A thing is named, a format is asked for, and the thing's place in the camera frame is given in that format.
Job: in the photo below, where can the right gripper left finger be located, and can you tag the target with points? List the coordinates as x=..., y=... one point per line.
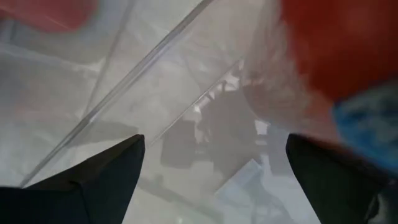
x=77, y=199

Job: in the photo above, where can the red Fanta can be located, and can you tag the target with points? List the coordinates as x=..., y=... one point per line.
x=342, y=46

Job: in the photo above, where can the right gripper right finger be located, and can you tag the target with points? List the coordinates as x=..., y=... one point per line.
x=335, y=186

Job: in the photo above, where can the clear plastic bin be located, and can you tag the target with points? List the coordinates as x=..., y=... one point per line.
x=124, y=87

